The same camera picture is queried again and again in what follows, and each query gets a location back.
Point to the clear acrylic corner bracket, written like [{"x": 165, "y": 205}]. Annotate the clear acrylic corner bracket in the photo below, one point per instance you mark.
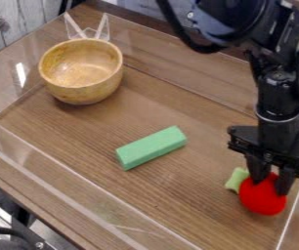
[{"x": 77, "y": 33}]

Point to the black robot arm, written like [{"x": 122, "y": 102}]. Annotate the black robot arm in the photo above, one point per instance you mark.
[{"x": 262, "y": 26}]

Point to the black metal stand base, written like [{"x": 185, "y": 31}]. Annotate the black metal stand base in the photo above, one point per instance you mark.
[{"x": 29, "y": 238}]

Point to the clear acrylic tray enclosure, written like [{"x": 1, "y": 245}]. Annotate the clear acrylic tray enclosure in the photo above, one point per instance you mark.
[{"x": 125, "y": 174}]

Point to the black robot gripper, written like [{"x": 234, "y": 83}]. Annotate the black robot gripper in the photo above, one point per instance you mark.
[{"x": 268, "y": 144}]

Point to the red plush fruit green leaf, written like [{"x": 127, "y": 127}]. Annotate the red plush fruit green leaf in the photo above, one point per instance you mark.
[{"x": 257, "y": 197}]

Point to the green rectangular foam block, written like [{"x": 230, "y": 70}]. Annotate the green rectangular foam block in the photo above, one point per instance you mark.
[{"x": 150, "y": 147}]

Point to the light wooden bowl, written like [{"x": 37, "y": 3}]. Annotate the light wooden bowl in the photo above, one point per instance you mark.
[{"x": 81, "y": 70}]

